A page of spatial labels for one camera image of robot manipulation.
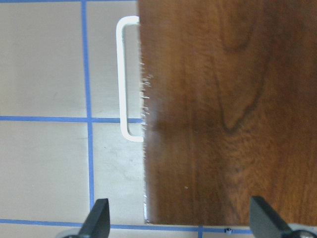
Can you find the dark brown wooden drawer cabinet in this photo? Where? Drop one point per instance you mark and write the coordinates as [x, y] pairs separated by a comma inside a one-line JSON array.
[[230, 109]]

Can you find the white drawer handle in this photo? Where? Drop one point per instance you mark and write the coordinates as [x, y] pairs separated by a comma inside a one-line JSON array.
[[121, 76]]

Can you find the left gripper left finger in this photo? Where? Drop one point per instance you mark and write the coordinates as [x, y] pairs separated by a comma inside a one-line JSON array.
[[97, 224]]

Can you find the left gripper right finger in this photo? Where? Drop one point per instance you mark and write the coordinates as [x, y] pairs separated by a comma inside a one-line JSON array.
[[265, 222]]

